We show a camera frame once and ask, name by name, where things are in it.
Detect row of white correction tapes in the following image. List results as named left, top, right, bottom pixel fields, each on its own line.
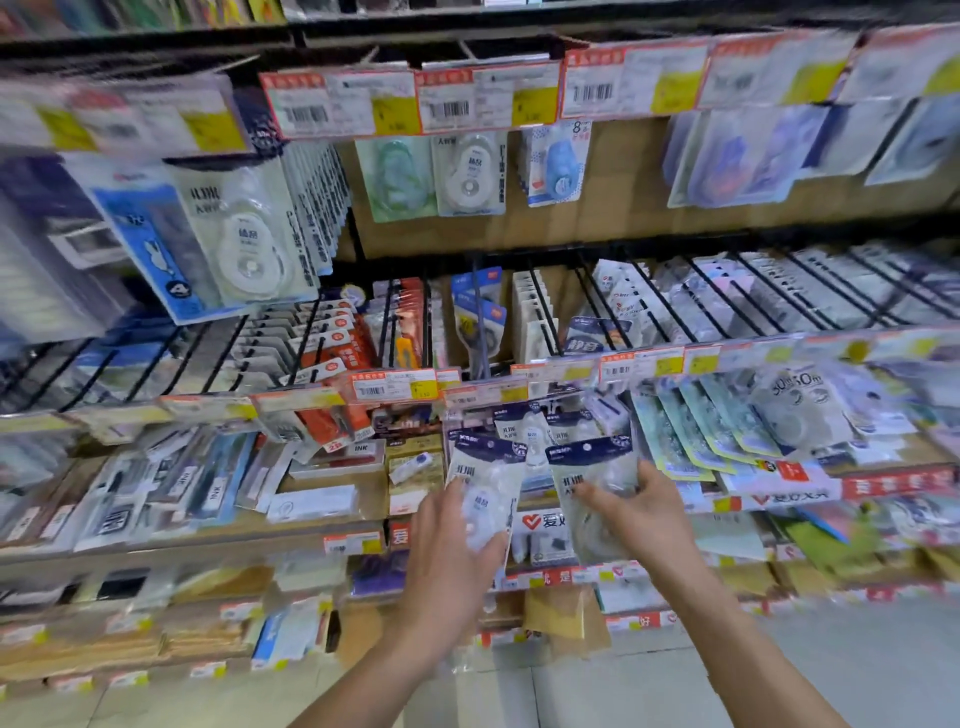
left=161, top=140, right=354, bottom=310

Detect stacks of brown envelopes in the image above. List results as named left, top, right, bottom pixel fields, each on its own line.
left=0, top=607, right=256, bottom=676

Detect pile of pen packets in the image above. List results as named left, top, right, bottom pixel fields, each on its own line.
left=0, top=427, right=301, bottom=556

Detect pile of white correction tapes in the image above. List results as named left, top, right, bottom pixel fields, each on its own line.
left=446, top=401, right=639, bottom=500

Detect dark blue card packet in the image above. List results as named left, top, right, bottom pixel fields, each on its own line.
left=44, top=202, right=129, bottom=271

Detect gold box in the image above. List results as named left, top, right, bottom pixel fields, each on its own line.
left=386, top=434, right=449, bottom=519

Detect row of blue white packets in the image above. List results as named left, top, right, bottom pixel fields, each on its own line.
left=0, top=314, right=234, bottom=414

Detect row of orange price tags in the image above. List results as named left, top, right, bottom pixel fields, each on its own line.
left=0, top=22, right=960, bottom=151
left=0, top=326, right=960, bottom=438

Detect white ink box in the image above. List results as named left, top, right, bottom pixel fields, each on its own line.
left=288, top=438, right=388, bottom=481

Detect white index tab packet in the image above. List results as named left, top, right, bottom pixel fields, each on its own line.
left=0, top=209, right=129, bottom=346

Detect bunch of blue correction tapes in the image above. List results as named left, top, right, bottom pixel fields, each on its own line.
left=522, top=119, right=594, bottom=209

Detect blue white card packet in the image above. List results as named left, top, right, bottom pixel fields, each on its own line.
left=251, top=596, right=331, bottom=671

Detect green correction tape packet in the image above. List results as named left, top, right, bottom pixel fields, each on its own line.
left=353, top=134, right=439, bottom=224

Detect white flat box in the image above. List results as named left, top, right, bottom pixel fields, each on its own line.
left=266, top=485, right=360, bottom=524

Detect row of white card packets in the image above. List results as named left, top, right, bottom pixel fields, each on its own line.
left=512, top=269, right=560, bottom=365

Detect blue scissors packets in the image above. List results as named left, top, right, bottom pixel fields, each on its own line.
left=449, top=267, right=510, bottom=376

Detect small white blue device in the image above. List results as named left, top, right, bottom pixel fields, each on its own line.
left=389, top=452, right=435, bottom=485

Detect person's right forearm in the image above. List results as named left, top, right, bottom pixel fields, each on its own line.
left=652, top=558, right=849, bottom=728

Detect row of colourful toy packets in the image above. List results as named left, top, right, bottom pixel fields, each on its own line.
left=0, top=0, right=286, bottom=35

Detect rows of grey white packets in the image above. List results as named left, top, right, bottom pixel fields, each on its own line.
left=592, top=239, right=960, bottom=354

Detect blue ruler packet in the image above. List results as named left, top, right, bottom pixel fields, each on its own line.
left=63, top=153, right=226, bottom=328

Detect red shelf label strip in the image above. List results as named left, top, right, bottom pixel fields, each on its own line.
left=386, top=466, right=960, bottom=553

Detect dark purple packet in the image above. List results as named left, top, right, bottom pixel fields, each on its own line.
left=352, top=551, right=410, bottom=598

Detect white correction tape packet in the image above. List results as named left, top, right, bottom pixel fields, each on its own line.
left=446, top=434, right=526, bottom=556
left=431, top=131, right=510, bottom=219
left=545, top=436, right=640, bottom=564

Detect pile of teal packets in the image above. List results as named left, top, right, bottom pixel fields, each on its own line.
left=629, top=374, right=785, bottom=485

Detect person's left hand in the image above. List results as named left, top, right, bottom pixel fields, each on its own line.
left=393, top=478, right=513, bottom=661

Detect person's right hand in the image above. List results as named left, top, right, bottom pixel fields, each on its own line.
left=573, top=458, right=708, bottom=595

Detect row of white red packets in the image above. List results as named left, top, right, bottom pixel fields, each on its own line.
left=232, top=296, right=376, bottom=451

